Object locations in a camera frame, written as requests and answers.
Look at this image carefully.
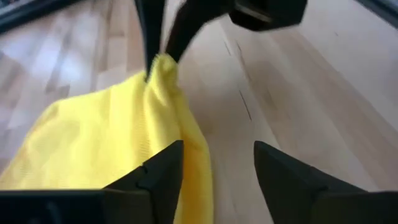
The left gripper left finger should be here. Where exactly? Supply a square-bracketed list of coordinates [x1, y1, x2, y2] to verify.
[104, 139, 185, 224]

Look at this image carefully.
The yellow microfiber towel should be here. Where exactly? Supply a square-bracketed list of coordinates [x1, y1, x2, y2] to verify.
[0, 52, 215, 224]

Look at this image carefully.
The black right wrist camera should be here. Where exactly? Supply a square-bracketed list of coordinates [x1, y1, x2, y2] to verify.
[228, 0, 308, 32]

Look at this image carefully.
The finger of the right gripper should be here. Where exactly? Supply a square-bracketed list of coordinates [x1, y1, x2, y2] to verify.
[134, 0, 166, 82]
[164, 0, 234, 63]

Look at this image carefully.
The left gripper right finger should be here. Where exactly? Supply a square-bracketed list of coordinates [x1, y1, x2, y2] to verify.
[253, 140, 368, 224]

